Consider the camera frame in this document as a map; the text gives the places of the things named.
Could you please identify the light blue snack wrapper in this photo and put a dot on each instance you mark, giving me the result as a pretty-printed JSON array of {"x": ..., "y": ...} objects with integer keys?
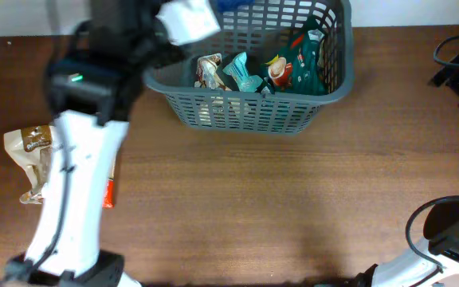
[{"x": 238, "y": 71}]

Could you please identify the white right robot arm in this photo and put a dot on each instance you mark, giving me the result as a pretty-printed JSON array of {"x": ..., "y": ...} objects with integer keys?
[{"x": 432, "y": 231}]

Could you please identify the green coffee mix bag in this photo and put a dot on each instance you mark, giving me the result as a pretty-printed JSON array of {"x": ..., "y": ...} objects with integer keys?
[{"x": 295, "y": 67}]

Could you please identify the beige brown snack pouch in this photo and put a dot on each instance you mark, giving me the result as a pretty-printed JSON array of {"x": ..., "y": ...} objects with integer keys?
[
  {"x": 209, "y": 75},
  {"x": 31, "y": 149}
]

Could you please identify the orange biscuit package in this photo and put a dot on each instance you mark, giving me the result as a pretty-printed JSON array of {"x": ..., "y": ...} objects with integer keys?
[{"x": 109, "y": 196}]

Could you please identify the grey plastic basket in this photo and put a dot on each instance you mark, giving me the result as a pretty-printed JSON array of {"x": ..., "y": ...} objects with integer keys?
[{"x": 261, "y": 30}]

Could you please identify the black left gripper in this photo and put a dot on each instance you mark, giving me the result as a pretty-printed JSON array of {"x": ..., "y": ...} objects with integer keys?
[{"x": 172, "y": 54}]

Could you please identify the blue rectangular box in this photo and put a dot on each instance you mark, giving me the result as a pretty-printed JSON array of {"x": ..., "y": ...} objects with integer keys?
[{"x": 231, "y": 5}]

